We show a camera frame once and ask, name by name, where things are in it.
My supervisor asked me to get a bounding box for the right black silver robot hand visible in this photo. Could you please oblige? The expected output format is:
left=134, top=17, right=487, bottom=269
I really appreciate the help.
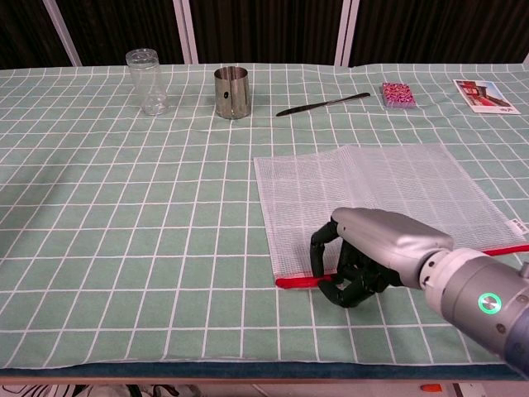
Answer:
left=309, top=207, right=455, bottom=309

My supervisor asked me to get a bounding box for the white mesh bag red zipper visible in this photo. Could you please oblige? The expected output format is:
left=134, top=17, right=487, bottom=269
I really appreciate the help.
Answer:
left=253, top=143, right=529, bottom=290

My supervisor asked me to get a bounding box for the green white-grid tablecloth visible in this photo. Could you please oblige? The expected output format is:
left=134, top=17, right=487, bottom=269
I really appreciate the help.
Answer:
left=0, top=62, right=529, bottom=369

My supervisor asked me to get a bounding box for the pink patterned card box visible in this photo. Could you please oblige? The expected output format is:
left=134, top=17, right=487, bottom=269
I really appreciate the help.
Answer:
left=380, top=81, right=417, bottom=110

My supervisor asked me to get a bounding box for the dark metal table knife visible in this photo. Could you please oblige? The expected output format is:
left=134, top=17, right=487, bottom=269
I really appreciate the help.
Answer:
left=275, top=92, right=371, bottom=117

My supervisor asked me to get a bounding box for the postcard with red building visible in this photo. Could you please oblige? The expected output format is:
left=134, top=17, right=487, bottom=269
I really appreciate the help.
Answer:
left=453, top=79, right=522, bottom=115

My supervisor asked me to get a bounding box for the dark blue table underlay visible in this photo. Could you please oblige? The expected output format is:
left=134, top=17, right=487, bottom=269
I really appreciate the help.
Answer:
left=0, top=360, right=529, bottom=380

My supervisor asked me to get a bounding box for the stainless steel cup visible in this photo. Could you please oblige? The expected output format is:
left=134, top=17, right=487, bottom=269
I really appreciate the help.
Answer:
left=213, top=67, right=251, bottom=120

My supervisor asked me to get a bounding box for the black white sneaker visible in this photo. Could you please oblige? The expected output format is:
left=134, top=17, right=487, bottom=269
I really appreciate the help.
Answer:
left=123, top=384, right=199, bottom=397

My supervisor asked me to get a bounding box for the clear glass jar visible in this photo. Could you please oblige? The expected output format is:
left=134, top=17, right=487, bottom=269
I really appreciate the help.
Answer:
left=126, top=48, right=169, bottom=117

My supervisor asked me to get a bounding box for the white frame post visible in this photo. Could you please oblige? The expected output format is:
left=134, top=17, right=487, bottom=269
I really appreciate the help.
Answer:
left=334, top=0, right=360, bottom=67
left=172, top=0, right=198, bottom=65
left=43, top=0, right=83, bottom=67

